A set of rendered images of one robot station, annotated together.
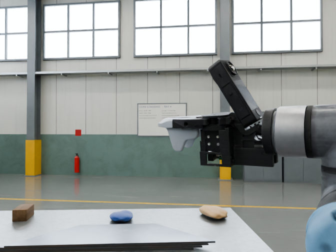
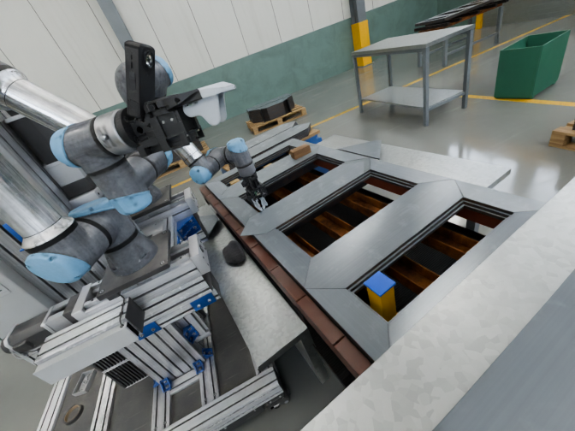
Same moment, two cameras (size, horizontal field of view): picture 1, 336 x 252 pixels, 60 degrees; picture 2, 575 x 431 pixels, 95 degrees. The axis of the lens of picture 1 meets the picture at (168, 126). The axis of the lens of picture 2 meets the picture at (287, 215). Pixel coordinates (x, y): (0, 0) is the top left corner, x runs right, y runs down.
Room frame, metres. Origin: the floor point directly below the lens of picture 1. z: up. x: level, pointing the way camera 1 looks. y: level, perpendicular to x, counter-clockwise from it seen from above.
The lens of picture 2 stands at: (1.02, -0.12, 1.49)
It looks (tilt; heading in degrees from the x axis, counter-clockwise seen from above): 33 degrees down; 162
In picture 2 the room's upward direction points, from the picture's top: 20 degrees counter-clockwise
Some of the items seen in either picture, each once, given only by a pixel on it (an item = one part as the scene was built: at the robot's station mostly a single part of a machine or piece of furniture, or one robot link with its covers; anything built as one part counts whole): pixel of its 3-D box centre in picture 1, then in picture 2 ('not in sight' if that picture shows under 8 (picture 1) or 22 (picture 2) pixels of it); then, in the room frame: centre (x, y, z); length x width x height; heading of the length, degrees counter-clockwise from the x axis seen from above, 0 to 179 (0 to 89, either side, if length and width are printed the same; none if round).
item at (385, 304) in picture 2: not in sight; (382, 306); (0.63, 0.18, 0.78); 0.05 x 0.05 x 0.19; 3
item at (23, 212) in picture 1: (23, 212); not in sight; (1.29, 0.64, 1.07); 0.10 x 0.06 x 0.05; 8
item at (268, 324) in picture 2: not in sight; (223, 255); (-0.16, -0.16, 0.67); 1.30 x 0.20 x 0.03; 3
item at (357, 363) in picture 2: not in sight; (248, 241); (0.03, -0.03, 0.80); 1.62 x 0.04 x 0.06; 3
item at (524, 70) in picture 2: not in sight; (526, 67); (-0.94, 4.13, 0.29); 0.61 x 0.46 x 0.57; 93
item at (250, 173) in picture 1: (261, 146); not in sight; (8.22, -2.64, 0.98); 1.00 x 0.48 x 1.95; 83
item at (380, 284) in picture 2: not in sight; (379, 285); (0.63, 0.18, 0.88); 0.06 x 0.06 x 0.02; 3
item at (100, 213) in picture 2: not in sight; (102, 221); (0.14, -0.40, 1.20); 0.13 x 0.12 x 0.14; 147
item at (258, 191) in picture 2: not in sight; (253, 185); (-0.05, 0.11, 0.99); 0.09 x 0.08 x 0.12; 3
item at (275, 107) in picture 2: not in sight; (273, 112); (-4.59, 2.16, 0.20); 1.20 x 0.80 x 0.41; 80
